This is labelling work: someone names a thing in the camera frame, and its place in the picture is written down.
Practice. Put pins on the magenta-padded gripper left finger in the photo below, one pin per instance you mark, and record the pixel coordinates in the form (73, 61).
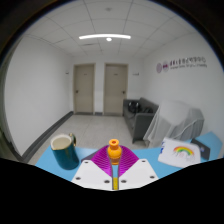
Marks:
(91, 173)

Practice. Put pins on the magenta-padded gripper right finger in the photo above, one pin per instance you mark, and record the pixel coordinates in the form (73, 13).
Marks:
(136, 173)

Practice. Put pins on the orange charger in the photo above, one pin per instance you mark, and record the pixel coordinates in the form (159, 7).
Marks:
(114, 150)

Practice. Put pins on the teal mug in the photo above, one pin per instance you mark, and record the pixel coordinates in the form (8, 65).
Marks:
(65, 154)

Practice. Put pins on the white rainbow mouse pad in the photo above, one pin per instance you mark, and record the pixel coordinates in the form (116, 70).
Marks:
(178, 152)

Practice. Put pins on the grey sofa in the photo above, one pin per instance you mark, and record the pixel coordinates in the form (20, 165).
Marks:
(138, 121)

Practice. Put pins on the chair under white cover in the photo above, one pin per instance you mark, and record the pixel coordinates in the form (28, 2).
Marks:
(176, 121)

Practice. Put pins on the black bag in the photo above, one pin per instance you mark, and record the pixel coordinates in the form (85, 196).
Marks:
(134, 107)

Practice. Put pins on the dark grey notebook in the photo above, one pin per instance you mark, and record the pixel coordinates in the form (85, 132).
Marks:
(202, 149)

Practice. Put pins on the beige door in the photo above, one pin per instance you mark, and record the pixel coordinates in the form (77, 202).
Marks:
(115, 89)
(84, 88)

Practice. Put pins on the long ceiling light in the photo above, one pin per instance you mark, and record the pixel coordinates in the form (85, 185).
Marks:
(105, 36)

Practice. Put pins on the wall logo lettering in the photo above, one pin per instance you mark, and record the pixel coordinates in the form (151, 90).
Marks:
(186, 63)

